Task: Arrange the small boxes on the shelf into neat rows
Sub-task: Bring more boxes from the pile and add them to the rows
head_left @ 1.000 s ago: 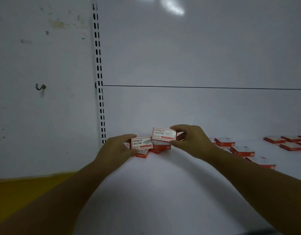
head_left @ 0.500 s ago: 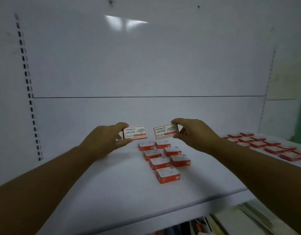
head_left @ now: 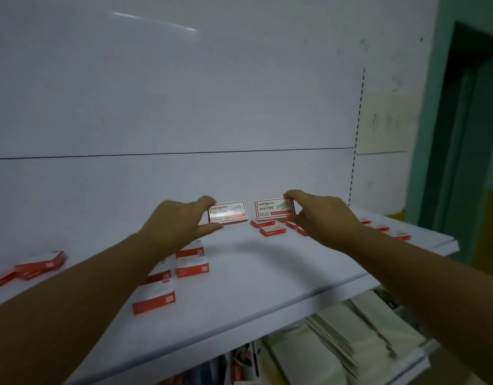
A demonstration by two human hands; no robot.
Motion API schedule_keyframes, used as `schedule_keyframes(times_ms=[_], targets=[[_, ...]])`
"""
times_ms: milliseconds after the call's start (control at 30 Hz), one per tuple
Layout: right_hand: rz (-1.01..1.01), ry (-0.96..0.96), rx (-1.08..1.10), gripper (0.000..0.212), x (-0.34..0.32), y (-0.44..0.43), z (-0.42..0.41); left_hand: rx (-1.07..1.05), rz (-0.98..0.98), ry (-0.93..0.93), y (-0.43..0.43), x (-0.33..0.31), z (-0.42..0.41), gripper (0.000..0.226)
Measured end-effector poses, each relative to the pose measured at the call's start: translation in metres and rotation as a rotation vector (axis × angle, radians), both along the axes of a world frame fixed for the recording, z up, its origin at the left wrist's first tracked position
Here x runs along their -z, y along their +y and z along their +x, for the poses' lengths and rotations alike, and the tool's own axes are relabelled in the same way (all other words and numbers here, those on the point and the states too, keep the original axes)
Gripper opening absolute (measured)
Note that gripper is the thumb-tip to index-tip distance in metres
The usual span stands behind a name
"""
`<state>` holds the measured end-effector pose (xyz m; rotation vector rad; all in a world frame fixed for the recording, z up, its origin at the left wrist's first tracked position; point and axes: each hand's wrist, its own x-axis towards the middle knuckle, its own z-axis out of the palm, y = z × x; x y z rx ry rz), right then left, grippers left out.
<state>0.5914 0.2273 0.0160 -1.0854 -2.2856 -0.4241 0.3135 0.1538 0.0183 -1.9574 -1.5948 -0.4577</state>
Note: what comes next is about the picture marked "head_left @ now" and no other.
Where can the person's right hand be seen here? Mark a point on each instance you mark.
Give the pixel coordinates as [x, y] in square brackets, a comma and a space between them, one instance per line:
[326, 220]

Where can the person's left hand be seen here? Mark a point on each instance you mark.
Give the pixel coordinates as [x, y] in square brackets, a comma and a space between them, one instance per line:
[172, 226]

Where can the person's right thumb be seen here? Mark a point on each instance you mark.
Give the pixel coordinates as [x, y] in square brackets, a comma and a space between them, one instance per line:
[294, 221]

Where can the person's left thumb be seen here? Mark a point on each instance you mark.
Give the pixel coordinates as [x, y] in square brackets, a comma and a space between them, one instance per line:
[209, 229]

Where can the white staple box red label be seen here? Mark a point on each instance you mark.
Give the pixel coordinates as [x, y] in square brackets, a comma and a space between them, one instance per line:
[229, 212]
[272, 208]

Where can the person's left forearm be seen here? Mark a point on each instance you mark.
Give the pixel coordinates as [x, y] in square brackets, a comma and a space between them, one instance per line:
[70, 308]

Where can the person's right forearm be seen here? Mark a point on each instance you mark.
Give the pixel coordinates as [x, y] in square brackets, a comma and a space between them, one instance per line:
[431, 284]

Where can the white shelf board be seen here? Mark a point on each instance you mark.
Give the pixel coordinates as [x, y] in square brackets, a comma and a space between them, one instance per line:
[250, 276]
[419, 362]

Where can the group of red staple boxes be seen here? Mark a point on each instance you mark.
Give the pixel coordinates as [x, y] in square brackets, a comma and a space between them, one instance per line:
[154, 297]

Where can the stack of white envelopes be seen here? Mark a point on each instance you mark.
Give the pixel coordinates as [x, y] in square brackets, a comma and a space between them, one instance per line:
[350, 340]

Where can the beige paper note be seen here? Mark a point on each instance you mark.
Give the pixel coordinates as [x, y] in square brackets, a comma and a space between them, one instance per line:
[385, 124]

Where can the white shelf back panel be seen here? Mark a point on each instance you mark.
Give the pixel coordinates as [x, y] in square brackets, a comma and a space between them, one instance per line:
[170, 96]

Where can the colourful books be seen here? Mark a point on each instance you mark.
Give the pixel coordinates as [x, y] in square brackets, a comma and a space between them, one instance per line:
[230, 366]

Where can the dark teal door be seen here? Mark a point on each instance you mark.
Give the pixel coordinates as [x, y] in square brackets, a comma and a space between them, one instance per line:
[467, 156]

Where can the white lower shelf board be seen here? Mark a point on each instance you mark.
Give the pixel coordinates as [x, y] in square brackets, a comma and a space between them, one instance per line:
[419, 362]

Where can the teal door frame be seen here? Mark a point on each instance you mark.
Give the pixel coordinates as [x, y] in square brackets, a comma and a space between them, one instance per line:
[429, 116]

